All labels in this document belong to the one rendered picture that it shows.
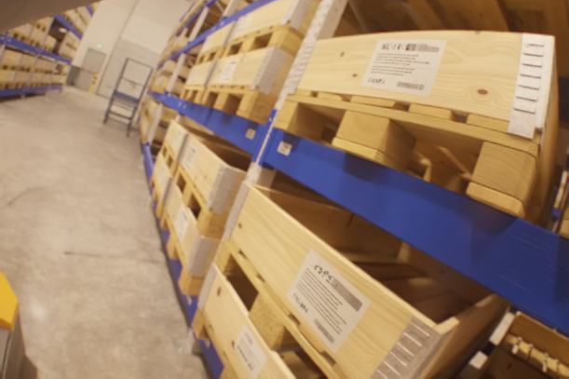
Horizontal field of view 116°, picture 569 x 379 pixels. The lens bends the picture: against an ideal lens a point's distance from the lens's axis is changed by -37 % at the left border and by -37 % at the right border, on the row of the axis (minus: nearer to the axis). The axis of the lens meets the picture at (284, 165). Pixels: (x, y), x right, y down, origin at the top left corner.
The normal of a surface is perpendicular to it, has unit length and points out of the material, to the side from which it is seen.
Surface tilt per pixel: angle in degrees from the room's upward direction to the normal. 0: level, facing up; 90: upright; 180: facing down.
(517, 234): 90
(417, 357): 90
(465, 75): 90
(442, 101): 90
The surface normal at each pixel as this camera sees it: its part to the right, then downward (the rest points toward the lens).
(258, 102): 0.51, 0.27
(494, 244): -0.77, -0.28
